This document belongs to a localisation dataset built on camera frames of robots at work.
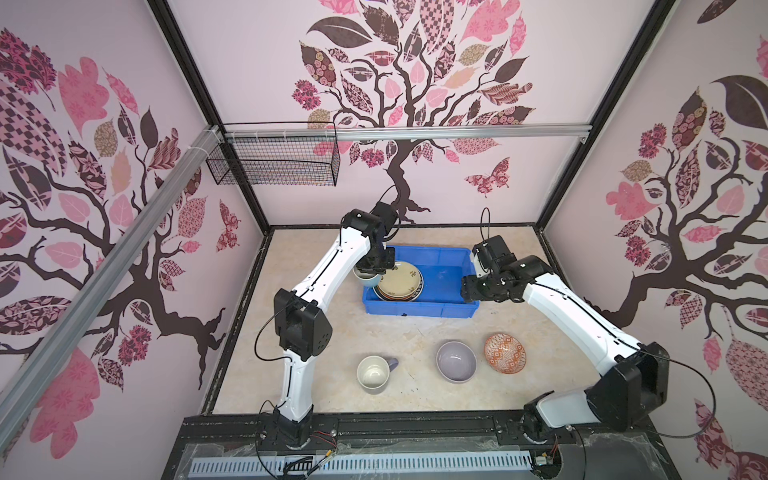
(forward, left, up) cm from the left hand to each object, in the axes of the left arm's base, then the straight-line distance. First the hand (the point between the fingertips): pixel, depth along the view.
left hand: (382, 273), depth 84 cm
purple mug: (-22, +2, -17) cm, 28 cm away
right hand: (-4, -25, -1) cm, 26 cm away
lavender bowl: (-20, -22, -16) cm, 33 cm away
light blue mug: (-4, +4, +2) cm, 6 cm away
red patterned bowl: (-18, -36, -16) cm, 43 cm away
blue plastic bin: (+14, -22, -18) cm, 32 cm away
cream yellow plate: (+7, -7, -15) cm, 18 cm away
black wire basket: (+37, +34, +15) cm, 52 cm away
